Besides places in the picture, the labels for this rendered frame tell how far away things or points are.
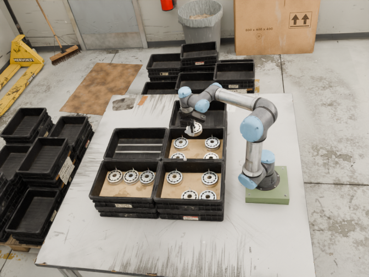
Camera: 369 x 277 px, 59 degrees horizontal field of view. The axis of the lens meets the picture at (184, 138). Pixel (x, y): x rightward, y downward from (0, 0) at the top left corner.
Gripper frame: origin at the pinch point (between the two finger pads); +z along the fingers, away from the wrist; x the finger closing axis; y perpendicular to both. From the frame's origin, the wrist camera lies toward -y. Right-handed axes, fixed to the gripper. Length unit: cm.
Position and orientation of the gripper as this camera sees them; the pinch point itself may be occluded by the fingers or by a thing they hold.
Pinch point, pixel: (194, 132)
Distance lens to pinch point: 212.5
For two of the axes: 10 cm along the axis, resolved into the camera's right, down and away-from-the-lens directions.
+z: 1.2, 6.7, 7.3
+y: -9.9, 0.0, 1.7
